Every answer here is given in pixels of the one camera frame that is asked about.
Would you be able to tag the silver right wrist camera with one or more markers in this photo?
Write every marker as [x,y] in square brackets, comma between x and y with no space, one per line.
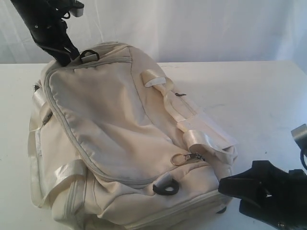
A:
[299,135]

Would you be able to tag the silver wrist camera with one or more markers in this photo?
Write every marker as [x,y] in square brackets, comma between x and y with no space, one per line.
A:
[299,135]
[76,8]

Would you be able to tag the cream duffel bag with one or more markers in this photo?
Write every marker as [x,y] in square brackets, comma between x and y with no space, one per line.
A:
[115,145]

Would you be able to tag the white backdrop curtain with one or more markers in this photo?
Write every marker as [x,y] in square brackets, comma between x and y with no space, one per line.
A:
[198,30]

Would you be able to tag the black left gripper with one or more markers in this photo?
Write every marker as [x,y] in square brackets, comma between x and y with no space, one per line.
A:
[57,43]

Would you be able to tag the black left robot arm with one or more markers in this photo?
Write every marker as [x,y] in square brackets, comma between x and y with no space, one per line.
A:
[45,20]

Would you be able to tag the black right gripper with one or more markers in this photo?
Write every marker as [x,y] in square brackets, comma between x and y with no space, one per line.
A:
[271,195]

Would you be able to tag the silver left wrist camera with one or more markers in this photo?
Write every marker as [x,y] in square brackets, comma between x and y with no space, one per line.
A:
[76,8]

